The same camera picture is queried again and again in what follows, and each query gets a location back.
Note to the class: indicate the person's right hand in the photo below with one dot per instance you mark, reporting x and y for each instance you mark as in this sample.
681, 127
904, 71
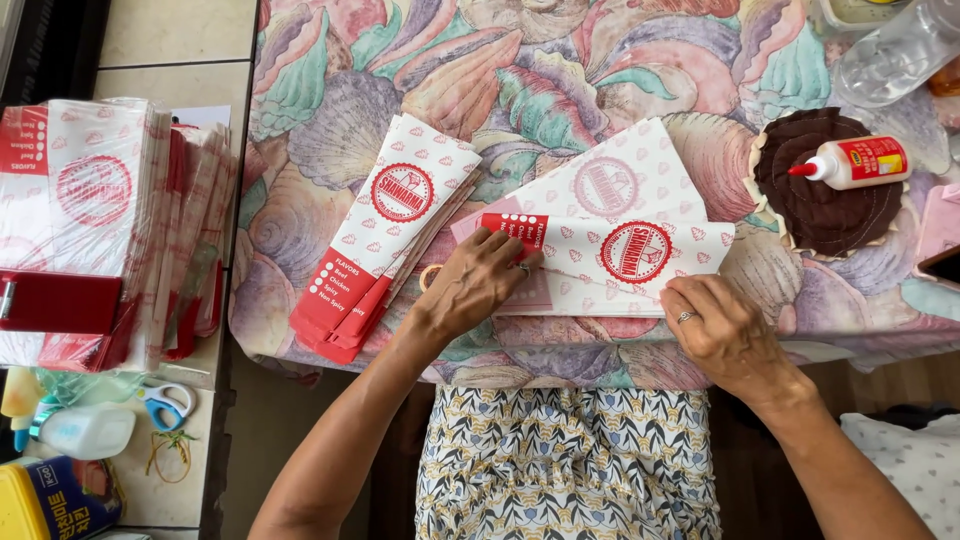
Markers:
731, 337

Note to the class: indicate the person's left hand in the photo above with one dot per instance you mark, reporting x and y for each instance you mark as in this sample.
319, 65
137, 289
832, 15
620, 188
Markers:
469, 289

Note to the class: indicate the person's right fingers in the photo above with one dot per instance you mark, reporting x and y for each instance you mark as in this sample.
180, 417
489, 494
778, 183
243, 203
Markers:
694, 300

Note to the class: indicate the person's left fingers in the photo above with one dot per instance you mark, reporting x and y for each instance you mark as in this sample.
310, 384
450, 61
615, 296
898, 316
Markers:
506, 251

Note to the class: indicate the red white printed paper sheet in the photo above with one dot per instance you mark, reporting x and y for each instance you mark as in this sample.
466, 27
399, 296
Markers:
637, 262

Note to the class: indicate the stack of folded paper bags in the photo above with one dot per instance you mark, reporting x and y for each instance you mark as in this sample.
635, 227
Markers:
382, 232

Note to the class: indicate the pale reversed print paper sheet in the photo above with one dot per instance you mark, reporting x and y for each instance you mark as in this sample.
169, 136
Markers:
607, 176

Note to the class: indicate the brown quilted round coaster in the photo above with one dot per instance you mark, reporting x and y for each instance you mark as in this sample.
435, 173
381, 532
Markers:
825, 210

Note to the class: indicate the floral seashell tablecloth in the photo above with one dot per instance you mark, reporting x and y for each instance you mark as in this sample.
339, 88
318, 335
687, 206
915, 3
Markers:
540, 67

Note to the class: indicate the patterned leaf print dress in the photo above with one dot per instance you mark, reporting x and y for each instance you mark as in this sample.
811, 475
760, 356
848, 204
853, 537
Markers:
562, 465

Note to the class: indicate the white glue bottle red cap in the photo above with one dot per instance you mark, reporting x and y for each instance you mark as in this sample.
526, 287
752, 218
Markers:
855, 163

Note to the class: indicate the black phone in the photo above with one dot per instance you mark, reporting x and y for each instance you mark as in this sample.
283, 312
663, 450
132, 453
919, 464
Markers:
943, 266

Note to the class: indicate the pink case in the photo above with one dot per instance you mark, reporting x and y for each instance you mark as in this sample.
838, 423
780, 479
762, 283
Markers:
937, 217

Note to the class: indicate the white dotted cushion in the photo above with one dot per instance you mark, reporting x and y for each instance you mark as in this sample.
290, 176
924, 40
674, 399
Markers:
911, 469

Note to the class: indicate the clear plastic water bottle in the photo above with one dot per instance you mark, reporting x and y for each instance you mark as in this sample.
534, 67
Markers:
896, 56

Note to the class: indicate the clear plastic food container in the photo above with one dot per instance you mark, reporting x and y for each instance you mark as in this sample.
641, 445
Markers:
855, 11

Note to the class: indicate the orange jar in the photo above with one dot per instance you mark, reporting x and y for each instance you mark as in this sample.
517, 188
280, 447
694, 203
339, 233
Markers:
945, 79

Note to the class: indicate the tan rubber band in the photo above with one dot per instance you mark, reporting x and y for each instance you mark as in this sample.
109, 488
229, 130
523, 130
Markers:
171, 454

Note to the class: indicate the plastic wrapped bundle of bags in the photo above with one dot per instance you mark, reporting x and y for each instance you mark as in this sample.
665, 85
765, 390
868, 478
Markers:
97, 225

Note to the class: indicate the green plastic bag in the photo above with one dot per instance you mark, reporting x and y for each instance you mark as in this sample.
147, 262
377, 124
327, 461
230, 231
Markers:
86, 385

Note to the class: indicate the red rectangular box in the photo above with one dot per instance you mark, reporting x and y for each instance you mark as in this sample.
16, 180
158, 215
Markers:
60, 301

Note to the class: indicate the white plastic bottle teal cap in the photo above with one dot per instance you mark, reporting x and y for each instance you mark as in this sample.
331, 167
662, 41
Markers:
90, 433

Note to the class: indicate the yellow plastic bottle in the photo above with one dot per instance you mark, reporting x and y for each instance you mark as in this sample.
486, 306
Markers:
19, 397

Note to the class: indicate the yellow blue tin can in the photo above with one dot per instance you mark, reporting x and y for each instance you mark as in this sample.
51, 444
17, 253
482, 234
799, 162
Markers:
52, 499

